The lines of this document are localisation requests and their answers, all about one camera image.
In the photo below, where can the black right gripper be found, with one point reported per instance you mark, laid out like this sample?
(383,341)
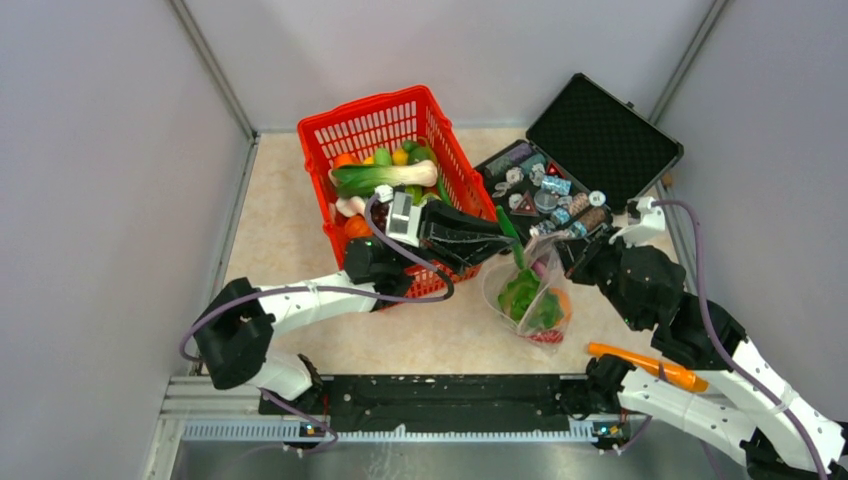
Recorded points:
(580,252)

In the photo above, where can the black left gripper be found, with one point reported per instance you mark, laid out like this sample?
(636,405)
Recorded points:
(456,239)

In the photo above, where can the green lettuce head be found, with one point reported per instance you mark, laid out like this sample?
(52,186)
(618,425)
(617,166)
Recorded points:
(528,304)

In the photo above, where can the clear zip top bag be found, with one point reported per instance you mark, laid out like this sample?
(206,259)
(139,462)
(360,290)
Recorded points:
(495,278)

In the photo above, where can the red chili pepper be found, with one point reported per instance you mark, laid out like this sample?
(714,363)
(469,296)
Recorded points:
(549,337)

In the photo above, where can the pink purple onion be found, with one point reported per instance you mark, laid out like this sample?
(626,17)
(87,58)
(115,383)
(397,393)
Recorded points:
(540,268)

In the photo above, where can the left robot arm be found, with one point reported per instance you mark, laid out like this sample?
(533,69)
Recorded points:
(291,311)

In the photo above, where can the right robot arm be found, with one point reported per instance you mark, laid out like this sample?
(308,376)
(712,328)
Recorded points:
(759,423)

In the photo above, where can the red triangle dealer card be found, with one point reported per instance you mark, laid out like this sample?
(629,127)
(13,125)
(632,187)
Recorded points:
(522,204)

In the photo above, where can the orange mini pumpkin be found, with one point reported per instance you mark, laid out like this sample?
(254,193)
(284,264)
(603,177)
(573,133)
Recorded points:
(357,227)

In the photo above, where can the clear round dealer button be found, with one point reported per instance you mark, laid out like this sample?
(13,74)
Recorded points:
(545,202)

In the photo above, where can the green white bok choy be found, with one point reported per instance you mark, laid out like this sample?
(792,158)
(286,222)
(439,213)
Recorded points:
(362,180)

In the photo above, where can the red plastic basket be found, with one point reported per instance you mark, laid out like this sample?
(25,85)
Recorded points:
(399,128)

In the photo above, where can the black poker chip case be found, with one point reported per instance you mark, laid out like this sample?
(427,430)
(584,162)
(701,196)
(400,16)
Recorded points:
(592,150)

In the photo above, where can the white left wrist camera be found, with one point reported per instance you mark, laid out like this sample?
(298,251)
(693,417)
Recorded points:
(404,217)

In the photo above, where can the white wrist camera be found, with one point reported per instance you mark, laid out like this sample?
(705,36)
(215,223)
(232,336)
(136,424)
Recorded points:
(404,217)
(646,221)

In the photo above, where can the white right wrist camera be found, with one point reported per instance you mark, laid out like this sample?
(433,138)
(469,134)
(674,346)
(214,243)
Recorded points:
(646,221)

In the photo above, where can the orange handled tool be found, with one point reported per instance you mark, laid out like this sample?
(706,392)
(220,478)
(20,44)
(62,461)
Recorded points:
(675,374)

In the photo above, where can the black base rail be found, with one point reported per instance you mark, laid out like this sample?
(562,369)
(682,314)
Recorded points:
(514,403)

